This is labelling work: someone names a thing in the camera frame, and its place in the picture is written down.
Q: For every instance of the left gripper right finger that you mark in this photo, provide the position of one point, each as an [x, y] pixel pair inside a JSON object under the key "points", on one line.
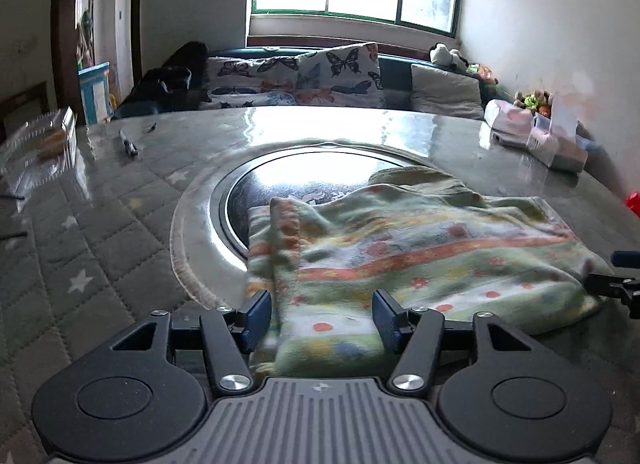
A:
{"points": [[517, 400]]}

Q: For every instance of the red plastic stool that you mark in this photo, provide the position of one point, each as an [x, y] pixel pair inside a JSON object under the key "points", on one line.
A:
{"points": [[632, 201]]}

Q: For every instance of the large butterfly pillow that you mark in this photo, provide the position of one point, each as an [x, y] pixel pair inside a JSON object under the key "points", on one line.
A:
{"points": [[347, 76]]}

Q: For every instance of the black marker pen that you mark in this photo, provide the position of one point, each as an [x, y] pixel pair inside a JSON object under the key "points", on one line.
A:
{"points": [[129, 146]]}

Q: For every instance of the tissue box pack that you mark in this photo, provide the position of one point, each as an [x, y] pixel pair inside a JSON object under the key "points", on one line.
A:
{"points": [[553, 140]]}

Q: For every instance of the blue children's cabinet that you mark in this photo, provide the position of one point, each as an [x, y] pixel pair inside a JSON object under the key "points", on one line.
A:
{"points": [[95, 93]]}

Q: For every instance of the green patterned child's shirt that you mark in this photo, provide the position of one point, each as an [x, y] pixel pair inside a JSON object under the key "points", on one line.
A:
{"points": [[428, 240]]}

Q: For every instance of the pink white wipes pack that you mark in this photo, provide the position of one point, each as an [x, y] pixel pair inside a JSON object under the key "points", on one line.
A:
{"points": [[508, 124]]}

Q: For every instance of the grey plain pillow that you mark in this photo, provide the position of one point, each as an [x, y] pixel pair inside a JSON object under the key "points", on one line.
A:
{"points": [[438, 92]]}

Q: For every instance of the long butterfly cushion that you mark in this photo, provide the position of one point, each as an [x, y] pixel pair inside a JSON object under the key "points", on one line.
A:
{"points": [[234, 82]]}

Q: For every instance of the brown plush toys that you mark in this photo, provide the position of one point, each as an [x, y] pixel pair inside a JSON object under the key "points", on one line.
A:
{"points": [[538, 102]]}

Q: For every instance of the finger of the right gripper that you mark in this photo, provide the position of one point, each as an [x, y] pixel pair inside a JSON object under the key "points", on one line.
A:
{"points": [[626, 258], [621, 288]]}

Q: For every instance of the white plush toy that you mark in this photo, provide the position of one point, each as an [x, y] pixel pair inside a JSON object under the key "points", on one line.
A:
{"points": [[442, 56]]}

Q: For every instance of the black bag on sofa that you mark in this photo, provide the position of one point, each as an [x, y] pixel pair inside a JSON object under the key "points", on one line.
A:
{"points": [[176, 86]]}

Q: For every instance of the round glass turntable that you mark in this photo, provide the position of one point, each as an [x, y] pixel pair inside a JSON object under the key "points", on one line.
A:
{"points": [[209, 228]]}

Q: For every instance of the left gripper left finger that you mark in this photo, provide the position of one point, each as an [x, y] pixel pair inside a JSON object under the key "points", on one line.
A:
{"points": [[142, 392]]}

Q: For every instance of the clear plastic food container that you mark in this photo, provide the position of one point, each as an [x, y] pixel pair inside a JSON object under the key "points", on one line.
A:
{"points": [[39, 151]]}

